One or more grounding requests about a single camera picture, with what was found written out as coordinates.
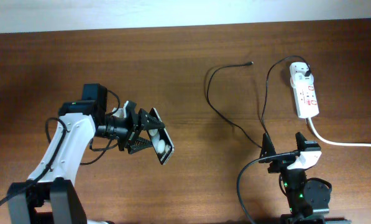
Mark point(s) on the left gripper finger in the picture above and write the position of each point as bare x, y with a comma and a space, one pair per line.
138, 145
150, 120

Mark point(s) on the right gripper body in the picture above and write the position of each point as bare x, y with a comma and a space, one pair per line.
281, 163

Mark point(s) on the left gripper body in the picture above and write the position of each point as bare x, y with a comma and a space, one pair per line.
131, 122

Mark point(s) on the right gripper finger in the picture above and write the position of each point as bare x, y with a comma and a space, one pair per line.
267, 148
300, 142

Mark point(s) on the black smartphone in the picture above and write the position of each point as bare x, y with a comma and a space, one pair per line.
161, 141

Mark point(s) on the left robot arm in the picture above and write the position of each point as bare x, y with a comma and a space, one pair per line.
48, 195

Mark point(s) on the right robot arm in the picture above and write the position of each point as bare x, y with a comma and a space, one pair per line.
308, 198

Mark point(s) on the white power strip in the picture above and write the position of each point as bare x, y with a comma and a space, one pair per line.
302, 82

